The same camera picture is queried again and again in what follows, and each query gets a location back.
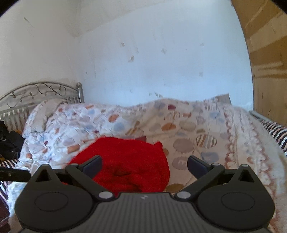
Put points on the metal bed headboard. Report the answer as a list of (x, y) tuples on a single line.
[(18, 103)]

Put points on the black clothes pile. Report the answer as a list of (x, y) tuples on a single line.
[(11, 143)]

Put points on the patterned quilt with circles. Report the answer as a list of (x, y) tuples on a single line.
[(55, 132)]

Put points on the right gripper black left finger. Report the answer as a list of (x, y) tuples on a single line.
[(83, 175)]

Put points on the striped bed sheet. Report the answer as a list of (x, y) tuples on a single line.
[(276, 130)]

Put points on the red knit sweater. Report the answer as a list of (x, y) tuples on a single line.
[(128, 165)]

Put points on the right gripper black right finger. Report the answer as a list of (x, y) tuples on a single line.
[(205, 174)]

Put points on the grey pillow corner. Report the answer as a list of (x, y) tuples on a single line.
[(225, 98)]

